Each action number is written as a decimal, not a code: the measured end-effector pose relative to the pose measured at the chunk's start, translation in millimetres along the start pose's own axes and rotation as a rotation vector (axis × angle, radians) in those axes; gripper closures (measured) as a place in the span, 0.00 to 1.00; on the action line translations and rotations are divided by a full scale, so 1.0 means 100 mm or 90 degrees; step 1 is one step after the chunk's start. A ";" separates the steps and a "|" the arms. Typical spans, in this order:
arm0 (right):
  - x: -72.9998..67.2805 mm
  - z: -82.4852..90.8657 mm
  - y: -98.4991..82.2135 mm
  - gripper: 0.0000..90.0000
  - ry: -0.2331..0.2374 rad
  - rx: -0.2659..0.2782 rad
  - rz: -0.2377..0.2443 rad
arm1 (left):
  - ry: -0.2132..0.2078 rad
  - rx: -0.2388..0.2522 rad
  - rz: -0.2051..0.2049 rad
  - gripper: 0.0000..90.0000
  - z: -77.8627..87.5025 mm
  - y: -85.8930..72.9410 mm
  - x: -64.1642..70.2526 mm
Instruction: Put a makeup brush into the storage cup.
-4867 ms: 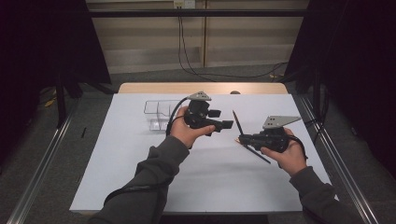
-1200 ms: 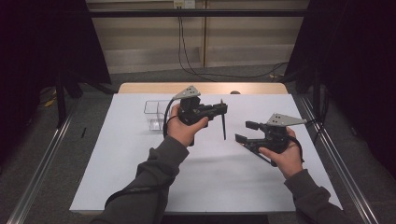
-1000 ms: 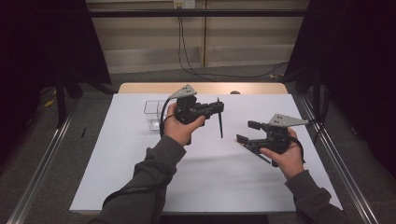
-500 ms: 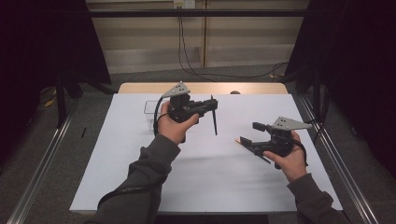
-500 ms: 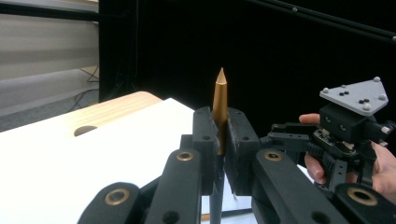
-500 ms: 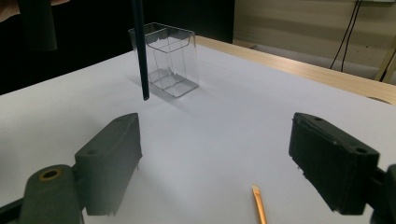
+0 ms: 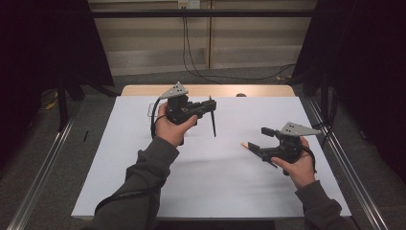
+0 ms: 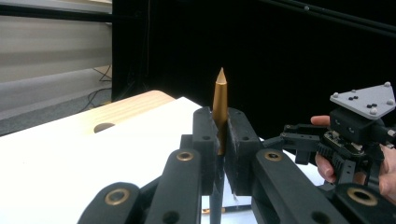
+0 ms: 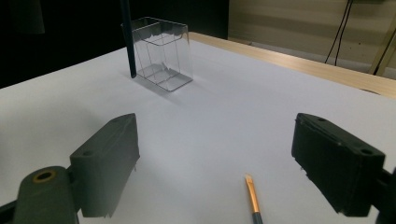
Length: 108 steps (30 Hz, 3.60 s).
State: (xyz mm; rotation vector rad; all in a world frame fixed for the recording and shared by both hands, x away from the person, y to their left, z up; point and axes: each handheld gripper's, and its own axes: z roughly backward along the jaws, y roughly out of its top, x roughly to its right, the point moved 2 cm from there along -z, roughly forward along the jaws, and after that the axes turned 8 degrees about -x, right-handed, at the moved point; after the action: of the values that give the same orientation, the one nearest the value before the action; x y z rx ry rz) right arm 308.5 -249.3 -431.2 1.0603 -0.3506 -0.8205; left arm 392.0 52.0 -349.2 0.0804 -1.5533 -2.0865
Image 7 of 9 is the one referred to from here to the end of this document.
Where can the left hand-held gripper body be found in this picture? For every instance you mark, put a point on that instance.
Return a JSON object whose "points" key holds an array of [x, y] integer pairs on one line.
{"points": [[178, 108]]}

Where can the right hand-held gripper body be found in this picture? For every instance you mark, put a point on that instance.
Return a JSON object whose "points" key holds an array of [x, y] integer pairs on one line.
{"points": [[288, 147]]}

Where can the dark pen with gold cap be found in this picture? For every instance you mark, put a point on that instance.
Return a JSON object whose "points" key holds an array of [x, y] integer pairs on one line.
{"points": [[213, 124], [245, 145]]}

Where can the clear acrylic pen holder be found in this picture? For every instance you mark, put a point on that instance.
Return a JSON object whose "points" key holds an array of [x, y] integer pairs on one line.
{"points": [[150, 110]]}

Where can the person's left hand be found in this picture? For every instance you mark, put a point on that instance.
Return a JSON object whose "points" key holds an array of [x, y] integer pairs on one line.
{"points": [[170, 132]]}

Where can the person's right hand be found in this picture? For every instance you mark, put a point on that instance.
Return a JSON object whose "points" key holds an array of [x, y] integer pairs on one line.
{"points": [[301, 171]]}

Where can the wooden table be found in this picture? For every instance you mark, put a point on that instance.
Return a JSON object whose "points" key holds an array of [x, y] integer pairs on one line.
{"points": [[223, 90]]}

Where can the small dark round object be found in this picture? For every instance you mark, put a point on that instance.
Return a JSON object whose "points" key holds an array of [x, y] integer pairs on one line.
{"points": [[241, 95]]}

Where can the white table cover sheet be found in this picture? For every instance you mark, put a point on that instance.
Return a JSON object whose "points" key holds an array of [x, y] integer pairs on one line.
{"points": [[217, 179]]}

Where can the black metal stand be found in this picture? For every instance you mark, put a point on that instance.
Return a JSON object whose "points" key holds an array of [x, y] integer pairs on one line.
{"points": [[62, 105], [324, 96]]}

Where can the small black floor object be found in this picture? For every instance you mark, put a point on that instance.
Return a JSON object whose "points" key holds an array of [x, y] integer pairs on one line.
{"points": [[85, 136]]}

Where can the black curtain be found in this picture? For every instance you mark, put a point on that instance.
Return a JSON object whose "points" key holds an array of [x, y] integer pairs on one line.
{"points": [[367, 64], [38, 48]]}

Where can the small yellow floor object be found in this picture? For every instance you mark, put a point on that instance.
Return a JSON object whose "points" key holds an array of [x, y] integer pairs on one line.
{"points": [[51, 103]]}

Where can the white wall socket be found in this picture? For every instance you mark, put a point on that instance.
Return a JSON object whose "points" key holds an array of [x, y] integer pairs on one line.
{"points": [[189, 4]]}

